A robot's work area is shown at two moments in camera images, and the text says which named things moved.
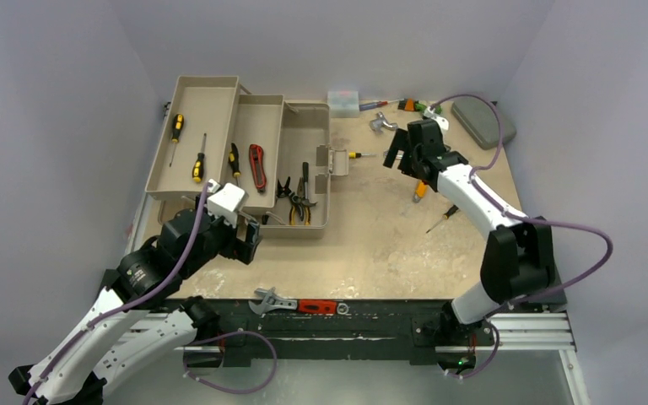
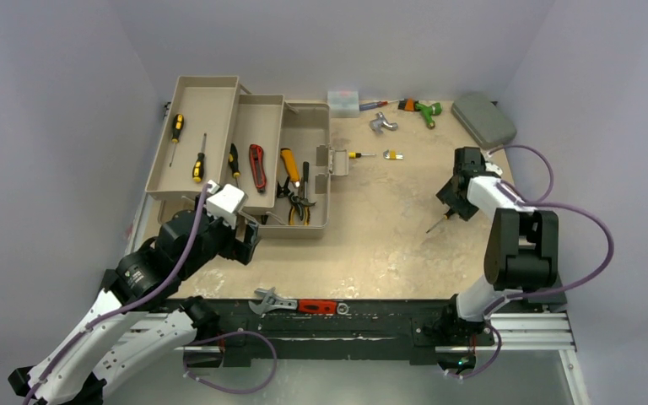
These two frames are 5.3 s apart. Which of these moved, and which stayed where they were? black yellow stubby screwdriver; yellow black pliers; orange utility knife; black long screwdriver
Moved: orange utility knife
Stayed: yellow black pliers; black long screwdriver; black yellow stubby screwdriver
